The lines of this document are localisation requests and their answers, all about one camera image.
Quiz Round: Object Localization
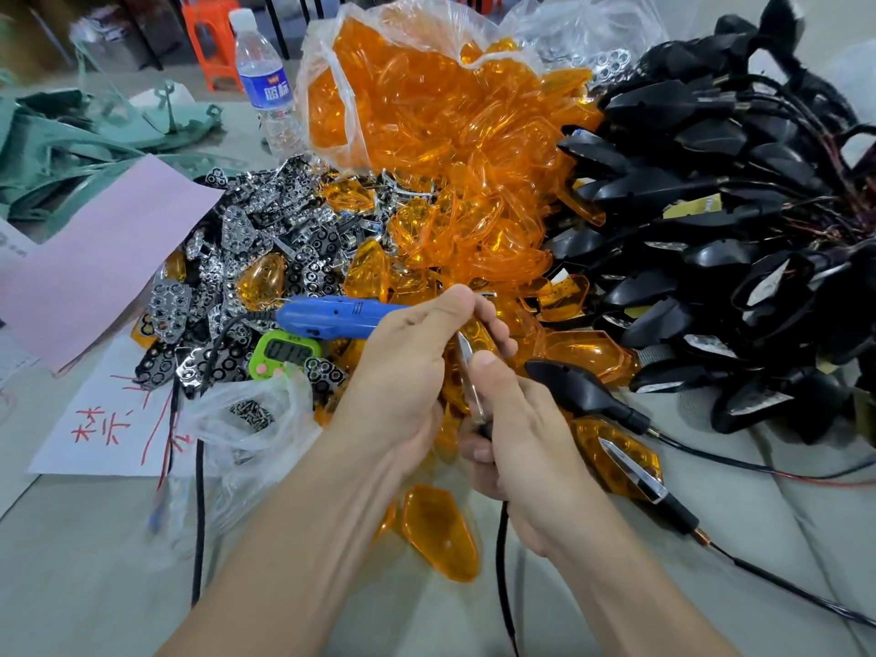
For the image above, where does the person's left hand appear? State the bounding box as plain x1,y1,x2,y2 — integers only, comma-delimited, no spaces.
327,283,519,488

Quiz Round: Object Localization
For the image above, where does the person's right hand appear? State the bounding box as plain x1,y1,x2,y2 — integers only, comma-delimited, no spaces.
457,350,617,562

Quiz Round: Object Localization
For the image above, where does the orange lens cover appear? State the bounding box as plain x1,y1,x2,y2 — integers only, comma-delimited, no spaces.
467,320,501,356

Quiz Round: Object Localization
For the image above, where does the person's left forearm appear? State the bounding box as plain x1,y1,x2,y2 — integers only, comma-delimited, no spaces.
156,413,453,657

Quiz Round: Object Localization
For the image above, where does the person's right forearm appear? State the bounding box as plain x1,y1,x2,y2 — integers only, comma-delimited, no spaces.
510,502,746,657

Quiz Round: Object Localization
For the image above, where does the pile of orange lenses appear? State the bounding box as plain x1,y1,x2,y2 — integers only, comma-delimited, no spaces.
131,19,665,584

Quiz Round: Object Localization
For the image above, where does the blue electric screwdriver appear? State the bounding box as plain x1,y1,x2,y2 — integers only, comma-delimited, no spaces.
190,296,412,606

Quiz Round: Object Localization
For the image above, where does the green digital timer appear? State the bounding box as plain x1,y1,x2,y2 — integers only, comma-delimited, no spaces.
248,329,323,379

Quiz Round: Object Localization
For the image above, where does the pile of chrome reflector plates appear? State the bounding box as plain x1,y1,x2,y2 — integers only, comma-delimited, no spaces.
136,156,439,407

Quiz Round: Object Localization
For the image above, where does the small clear plastic bag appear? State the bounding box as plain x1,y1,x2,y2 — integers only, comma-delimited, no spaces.
177,371,324,501

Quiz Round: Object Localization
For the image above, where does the pile of black signal housings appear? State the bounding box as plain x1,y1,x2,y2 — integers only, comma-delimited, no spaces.
546,0,876,447

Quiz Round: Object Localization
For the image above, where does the large clear plastic bag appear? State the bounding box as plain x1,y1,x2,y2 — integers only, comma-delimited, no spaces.
296,0,605,180

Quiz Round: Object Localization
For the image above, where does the clear bag of chrome parts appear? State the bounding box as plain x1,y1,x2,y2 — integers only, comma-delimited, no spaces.
505,0,673,91

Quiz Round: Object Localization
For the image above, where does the clear plastic water bottle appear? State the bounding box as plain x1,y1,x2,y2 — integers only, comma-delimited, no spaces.
229,8,307,162

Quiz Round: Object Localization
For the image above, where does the white paper with red writing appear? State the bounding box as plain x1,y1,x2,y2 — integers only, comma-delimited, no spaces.
29,321,206,479

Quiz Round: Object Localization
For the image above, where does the pink paper sheet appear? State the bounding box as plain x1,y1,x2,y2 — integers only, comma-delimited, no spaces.
0,155,226,374

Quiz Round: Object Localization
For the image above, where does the orange plastic stool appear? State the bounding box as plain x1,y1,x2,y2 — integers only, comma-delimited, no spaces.
179,0,245,91

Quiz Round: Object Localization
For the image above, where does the green cloth bag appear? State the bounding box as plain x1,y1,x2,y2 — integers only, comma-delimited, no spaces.
0,87,224,224

